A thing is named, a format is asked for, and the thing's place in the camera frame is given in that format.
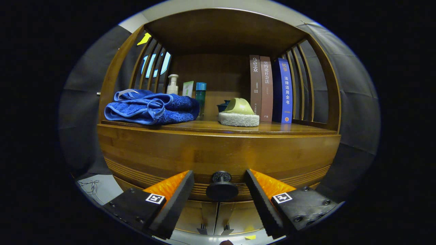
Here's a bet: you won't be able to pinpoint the black drawer knob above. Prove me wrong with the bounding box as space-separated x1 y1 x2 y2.
206 171 239 202

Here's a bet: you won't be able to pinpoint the blue book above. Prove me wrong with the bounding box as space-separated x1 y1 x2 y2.
272 58 293 124

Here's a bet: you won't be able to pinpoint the dark brown book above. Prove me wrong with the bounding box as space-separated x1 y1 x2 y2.
249 55 262 118

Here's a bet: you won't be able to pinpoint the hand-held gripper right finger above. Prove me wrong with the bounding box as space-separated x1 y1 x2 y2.
245 169 343 239

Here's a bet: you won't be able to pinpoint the blue folded towel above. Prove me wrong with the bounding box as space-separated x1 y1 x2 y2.
104 89 200 126

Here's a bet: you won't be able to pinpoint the wooden cabinet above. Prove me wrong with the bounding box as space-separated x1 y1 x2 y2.
97 7 342 236

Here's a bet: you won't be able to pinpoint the thin floor cables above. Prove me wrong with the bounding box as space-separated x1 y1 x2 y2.
79 180 103 205

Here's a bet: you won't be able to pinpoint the wooden cabinet door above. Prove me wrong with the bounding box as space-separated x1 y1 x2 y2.
174 200 218 236
215 201 264 235

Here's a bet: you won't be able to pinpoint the white pump bottle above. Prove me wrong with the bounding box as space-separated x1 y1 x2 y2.
166 74 179 95

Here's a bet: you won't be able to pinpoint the teal bottle blue cap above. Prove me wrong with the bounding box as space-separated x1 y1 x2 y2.
195 82 207 119

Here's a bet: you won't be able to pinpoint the reddish brown book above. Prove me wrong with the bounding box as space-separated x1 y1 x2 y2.
260 56 274 123

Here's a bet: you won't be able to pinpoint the green scrub sponge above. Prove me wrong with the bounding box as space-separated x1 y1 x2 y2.
218 98 260 127

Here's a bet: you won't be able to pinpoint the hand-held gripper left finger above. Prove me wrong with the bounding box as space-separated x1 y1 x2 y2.
102 170 195 240

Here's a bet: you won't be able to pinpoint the wooden countertop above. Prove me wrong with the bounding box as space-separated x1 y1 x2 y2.
101 117 338 135

